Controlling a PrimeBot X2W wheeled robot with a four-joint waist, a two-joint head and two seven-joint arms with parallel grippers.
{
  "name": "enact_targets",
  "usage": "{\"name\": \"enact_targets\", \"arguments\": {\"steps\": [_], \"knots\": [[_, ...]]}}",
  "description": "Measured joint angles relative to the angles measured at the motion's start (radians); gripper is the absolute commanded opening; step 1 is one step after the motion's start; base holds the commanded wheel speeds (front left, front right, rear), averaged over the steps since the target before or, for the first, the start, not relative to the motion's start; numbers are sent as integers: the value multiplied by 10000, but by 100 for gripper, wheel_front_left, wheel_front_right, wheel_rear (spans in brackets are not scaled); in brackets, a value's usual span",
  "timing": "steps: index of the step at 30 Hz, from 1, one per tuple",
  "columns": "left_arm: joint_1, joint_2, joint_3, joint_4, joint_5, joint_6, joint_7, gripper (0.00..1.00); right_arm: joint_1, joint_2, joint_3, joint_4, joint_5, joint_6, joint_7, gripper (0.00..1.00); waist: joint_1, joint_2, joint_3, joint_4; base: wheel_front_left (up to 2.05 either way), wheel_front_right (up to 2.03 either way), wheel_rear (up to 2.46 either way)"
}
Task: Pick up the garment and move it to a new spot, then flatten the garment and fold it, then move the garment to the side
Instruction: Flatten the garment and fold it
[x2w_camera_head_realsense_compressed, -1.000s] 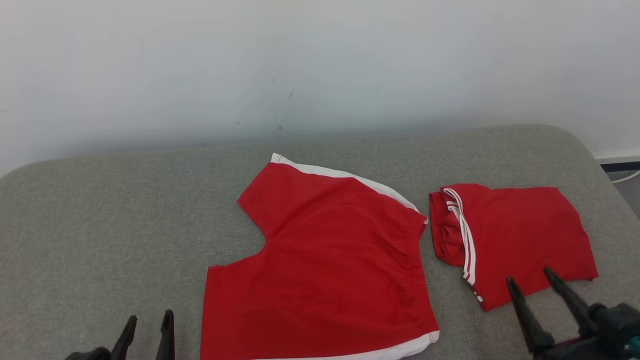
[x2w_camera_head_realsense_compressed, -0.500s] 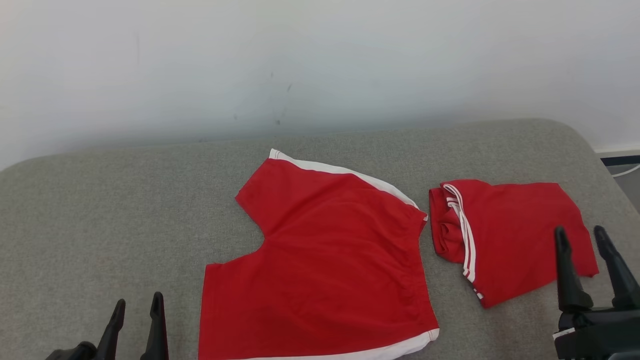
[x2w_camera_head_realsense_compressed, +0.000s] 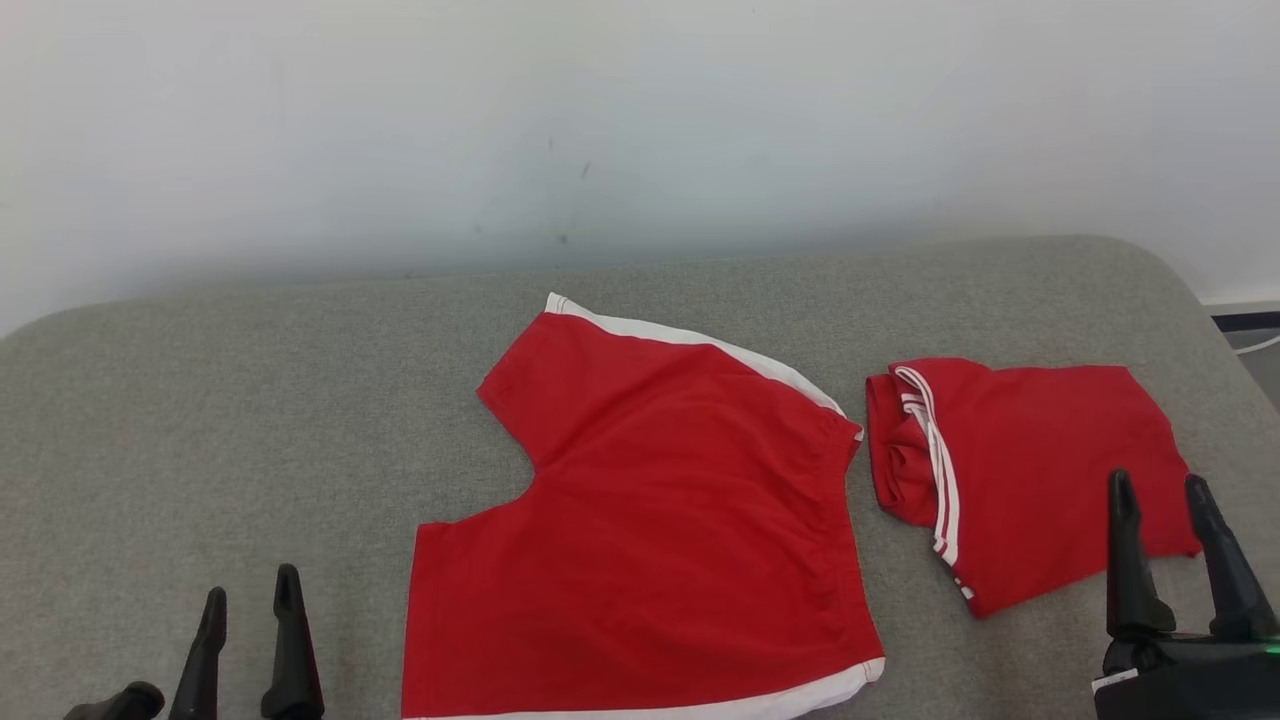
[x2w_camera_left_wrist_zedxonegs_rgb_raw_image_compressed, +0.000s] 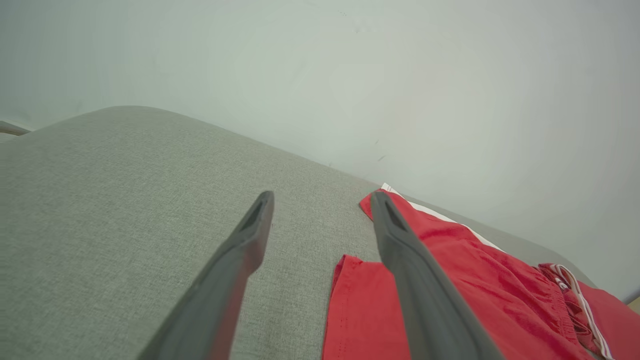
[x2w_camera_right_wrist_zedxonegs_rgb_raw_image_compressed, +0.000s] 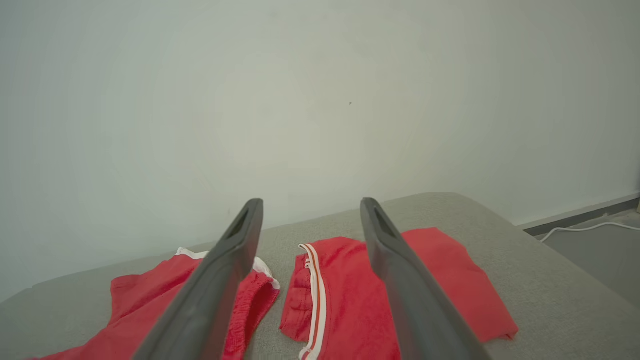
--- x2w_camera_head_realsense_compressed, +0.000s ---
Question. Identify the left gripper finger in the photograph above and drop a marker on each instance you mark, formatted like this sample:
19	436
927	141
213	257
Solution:
292	650
202	660

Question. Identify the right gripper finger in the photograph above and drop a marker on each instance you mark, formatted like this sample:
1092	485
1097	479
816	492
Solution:
1128	570
1230	580

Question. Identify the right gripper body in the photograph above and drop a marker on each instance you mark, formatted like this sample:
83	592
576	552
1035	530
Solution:
1200	685

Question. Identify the red white shorts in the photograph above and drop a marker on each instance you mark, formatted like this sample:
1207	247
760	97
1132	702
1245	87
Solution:
1050	460

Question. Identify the red basketball jersey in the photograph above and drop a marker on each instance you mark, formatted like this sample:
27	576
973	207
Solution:
660	540

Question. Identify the grey fabric sofa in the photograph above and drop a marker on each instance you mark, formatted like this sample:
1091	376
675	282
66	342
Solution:
200	420

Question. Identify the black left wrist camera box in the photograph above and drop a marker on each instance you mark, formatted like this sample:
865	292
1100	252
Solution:
120	705

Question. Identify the wall skirting board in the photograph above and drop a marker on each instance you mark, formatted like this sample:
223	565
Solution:
1245	310

